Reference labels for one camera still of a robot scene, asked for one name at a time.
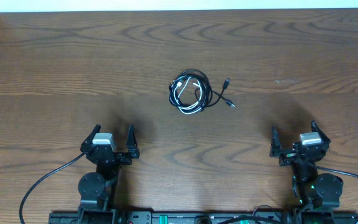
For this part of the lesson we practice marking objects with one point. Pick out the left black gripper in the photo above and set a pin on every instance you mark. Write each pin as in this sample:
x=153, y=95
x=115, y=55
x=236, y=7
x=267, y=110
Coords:
x=125, y=160

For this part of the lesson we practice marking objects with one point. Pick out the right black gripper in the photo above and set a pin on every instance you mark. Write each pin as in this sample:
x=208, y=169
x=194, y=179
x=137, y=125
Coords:
x=275, y=148

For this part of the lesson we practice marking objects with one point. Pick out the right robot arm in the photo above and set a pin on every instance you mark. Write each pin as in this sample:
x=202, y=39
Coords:
x=319, y=194

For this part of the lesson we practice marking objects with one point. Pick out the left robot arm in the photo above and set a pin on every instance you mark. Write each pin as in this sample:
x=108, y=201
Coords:
x=98, y=188

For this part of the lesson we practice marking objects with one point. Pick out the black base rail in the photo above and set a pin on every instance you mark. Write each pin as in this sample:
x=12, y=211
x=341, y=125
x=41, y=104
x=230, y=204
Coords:
x=142, y=217

